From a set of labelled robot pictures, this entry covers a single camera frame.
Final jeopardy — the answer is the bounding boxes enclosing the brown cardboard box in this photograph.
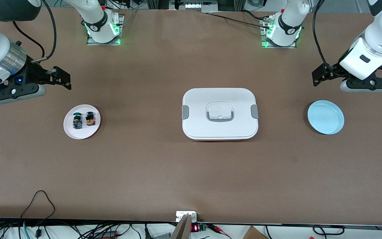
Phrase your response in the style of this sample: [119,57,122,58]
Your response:
[242,226,268,239]

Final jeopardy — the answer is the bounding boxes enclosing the light blue round plate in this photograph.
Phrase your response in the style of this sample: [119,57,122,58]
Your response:
[307,100,345,135]

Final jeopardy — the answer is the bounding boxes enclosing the white round plate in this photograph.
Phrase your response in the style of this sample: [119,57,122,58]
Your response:
[63,104,101,140]

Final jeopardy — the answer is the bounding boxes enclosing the metal rack behind table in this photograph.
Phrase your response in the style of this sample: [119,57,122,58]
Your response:
[146,0,244,14]

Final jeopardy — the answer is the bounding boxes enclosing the grey slanted beam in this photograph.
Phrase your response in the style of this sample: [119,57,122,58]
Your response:
[170,213,193,239]

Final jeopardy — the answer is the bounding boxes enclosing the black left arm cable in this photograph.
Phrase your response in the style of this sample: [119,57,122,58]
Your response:
[312,0,344,76]

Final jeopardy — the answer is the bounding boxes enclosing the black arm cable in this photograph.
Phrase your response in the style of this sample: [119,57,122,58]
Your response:
[12,0,57,63]
[312,0,344,76]

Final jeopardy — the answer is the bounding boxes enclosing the green push button switch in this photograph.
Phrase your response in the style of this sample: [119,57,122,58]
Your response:
[72,113,83,130]

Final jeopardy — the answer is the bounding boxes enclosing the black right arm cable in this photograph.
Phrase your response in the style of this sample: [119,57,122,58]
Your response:
[12,0,57,63]

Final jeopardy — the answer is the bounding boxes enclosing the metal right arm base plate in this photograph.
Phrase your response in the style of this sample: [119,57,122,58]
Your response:
[87,15,125,46]

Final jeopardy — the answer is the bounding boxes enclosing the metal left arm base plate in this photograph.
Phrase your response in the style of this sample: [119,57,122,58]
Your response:
[260,20,297,49]

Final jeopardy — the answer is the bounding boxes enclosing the white lunch box grey handle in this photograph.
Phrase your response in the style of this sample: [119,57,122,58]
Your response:
[182,88,259,141]

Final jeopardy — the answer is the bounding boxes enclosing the black cable across table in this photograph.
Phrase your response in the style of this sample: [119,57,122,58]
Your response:
[208,12,272,30]

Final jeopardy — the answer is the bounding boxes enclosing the thin black looped cable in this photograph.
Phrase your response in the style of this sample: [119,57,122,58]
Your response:
[20,190,56,222]

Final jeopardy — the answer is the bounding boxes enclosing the black coiled cable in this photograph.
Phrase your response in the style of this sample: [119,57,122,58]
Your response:
[312,225,346,237]

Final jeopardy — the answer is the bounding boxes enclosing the white metal bracket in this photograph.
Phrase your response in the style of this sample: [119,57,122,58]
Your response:
[176,211,198,223]

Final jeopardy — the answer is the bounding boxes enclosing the red clip wires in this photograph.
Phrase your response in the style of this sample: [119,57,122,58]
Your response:
[208,224,232,239]

